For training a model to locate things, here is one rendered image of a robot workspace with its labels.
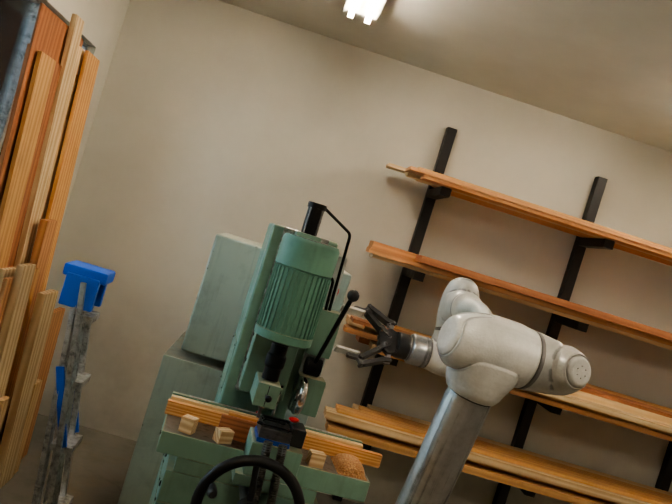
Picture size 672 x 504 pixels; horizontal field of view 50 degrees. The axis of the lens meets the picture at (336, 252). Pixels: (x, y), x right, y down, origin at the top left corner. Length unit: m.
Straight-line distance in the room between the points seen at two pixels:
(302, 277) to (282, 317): 0.13
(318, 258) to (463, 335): 0.68
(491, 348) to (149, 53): 3.48
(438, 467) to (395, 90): 3.25
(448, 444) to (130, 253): 3.22
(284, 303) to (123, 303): 2.57
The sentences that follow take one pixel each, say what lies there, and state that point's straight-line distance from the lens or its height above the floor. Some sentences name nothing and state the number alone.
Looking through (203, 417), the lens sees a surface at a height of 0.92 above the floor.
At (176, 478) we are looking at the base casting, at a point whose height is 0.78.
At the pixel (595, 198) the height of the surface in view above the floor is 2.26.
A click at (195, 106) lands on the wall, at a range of 4.51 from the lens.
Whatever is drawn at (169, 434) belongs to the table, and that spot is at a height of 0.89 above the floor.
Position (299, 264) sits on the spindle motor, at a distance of 2.05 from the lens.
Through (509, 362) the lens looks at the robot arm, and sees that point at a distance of 1.53.
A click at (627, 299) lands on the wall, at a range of 4.97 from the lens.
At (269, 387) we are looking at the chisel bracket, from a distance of 2.13.
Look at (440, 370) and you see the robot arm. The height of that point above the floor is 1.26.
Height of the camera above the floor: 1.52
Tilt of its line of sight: 1 degrees down
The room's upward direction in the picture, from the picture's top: 17 degrees clockwise
